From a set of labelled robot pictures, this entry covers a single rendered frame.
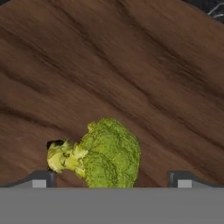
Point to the green broccoli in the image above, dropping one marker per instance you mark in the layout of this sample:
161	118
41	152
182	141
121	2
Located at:
110	154

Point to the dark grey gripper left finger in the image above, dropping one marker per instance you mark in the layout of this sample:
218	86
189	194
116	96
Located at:
43	177

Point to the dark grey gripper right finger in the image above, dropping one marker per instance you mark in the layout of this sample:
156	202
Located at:
178	177

